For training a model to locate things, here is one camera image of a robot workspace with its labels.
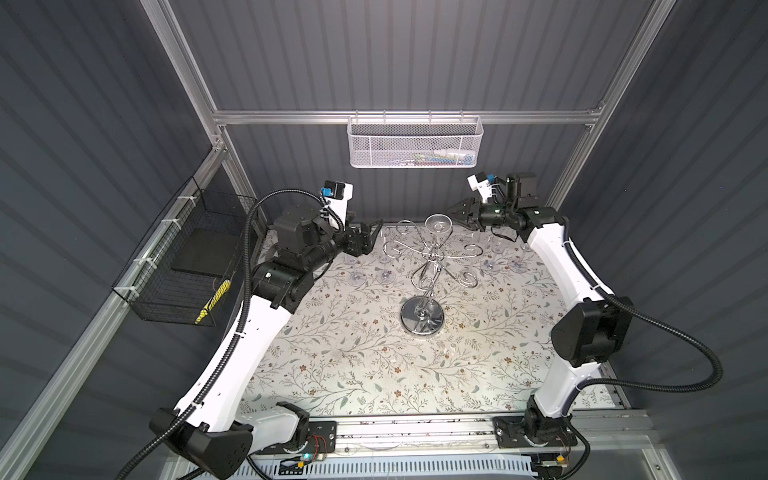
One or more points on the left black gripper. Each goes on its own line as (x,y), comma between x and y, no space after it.
(364,241)

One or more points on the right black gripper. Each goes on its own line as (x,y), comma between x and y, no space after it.
(470,212)

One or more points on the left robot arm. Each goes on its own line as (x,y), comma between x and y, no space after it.
(202,427)

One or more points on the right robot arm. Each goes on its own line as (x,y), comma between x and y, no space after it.
(591,330)

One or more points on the chrome wine glass rack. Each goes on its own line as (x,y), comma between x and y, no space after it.
(422,315)

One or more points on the items in white basket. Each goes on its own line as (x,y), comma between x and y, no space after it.
(450,157)

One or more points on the black pad in basket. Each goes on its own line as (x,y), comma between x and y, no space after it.
(208,253)

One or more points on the yellow black striped object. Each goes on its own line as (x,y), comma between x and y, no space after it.
(207,311)

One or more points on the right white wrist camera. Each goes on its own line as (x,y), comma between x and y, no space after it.
(485,186)

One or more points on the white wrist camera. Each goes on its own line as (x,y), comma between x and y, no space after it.
(336,195)
(485,186)

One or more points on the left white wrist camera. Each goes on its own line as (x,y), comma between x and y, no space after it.
(336,195)

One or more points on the white mesh wall basket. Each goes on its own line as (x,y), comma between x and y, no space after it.
(373,139)

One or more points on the black wire wall basket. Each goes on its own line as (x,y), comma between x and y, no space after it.
(155,292)

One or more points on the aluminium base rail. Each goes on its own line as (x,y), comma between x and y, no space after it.
(429,434)

